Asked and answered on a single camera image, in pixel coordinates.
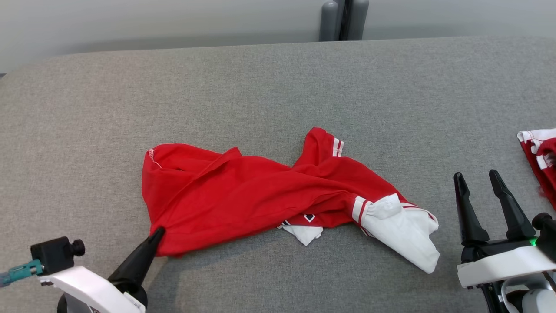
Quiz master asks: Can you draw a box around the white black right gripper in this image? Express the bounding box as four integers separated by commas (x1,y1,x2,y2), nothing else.
454,169,556,288

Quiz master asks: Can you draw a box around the grey metal partition post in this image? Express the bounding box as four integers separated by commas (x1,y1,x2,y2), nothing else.
332,0,357,42

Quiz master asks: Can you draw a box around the teal left camera connector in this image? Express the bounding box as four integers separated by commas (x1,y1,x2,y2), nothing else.
0,260,44,287

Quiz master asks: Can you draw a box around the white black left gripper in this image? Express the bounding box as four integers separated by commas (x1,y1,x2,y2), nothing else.
40,227,165,313

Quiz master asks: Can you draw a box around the grey cylinder post foot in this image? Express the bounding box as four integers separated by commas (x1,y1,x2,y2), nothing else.
350,0,370,40
320,1,339,42

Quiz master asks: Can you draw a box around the grey fabric padded surface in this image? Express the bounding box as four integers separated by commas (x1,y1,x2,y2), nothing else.
0,37,556,313

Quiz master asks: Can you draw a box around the red white basketball jersey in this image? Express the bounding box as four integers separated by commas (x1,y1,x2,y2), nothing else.
142,127,440,274

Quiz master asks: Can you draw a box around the red shorts white stripe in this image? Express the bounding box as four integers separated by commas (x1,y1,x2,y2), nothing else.
517,128,556,211

